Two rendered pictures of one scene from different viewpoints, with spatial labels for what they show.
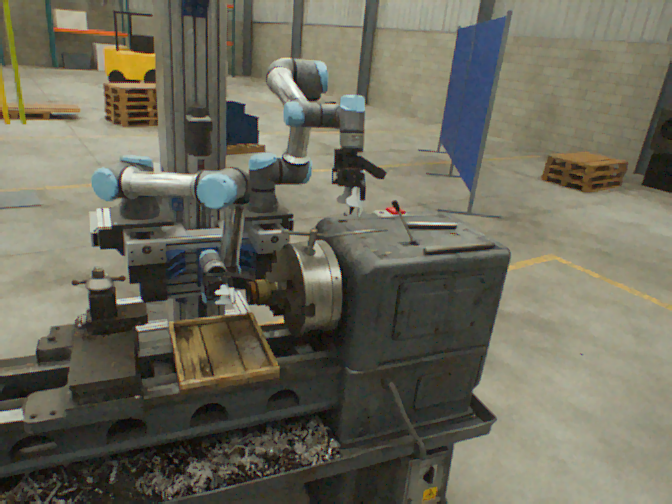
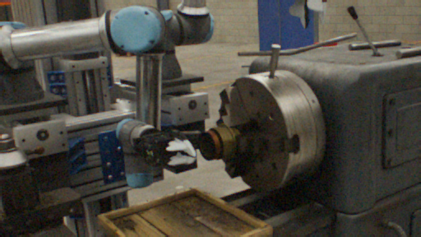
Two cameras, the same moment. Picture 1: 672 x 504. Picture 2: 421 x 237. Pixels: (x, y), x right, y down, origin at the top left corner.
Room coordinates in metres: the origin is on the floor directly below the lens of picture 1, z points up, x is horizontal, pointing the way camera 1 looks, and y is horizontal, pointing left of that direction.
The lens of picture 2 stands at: (0.20, 0.40, 1.45)
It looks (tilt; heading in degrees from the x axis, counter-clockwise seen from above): 16 degrees down; 347
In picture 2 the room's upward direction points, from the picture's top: 2 degrees counter-clockwise
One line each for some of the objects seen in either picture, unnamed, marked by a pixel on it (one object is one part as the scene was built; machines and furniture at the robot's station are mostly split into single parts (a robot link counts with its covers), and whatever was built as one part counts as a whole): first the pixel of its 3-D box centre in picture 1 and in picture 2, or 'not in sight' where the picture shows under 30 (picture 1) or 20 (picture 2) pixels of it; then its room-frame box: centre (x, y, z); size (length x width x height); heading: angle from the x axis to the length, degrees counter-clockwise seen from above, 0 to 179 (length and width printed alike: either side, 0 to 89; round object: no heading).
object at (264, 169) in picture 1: (264, 170); (159, 30); (2.08, 0.34, 1.33); 0.13 x 0.12 x 0.14; 112
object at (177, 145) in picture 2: (224, 293); (178, 148); (1.40, 0.34, 1.09); 0.09 x 0.06 x 0.03; 25
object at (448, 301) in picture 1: (403, 279); (360, 112); (1.69, -0.26, 1.06); 0.59 x 0.48 x 0.39; 115
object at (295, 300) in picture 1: (291, 302); (265, 143); (1.39, 0.13, 1.08); 0.12 x 0.11 x 0.05; 25
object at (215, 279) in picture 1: (217, 282); (157, 146); (1.49, 0.39, 1.08); 0.12 x 0.09 x 0.08; 25
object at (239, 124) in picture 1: (222, 126); not in sight; (8.49, 2.10, 0.39); 1.20 x 0.80 x 0.79; 133
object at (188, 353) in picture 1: (221, 348); (182, 227); (1.39, 0.35, 0.89); 0.36 x 0.30 x 0.04; 25
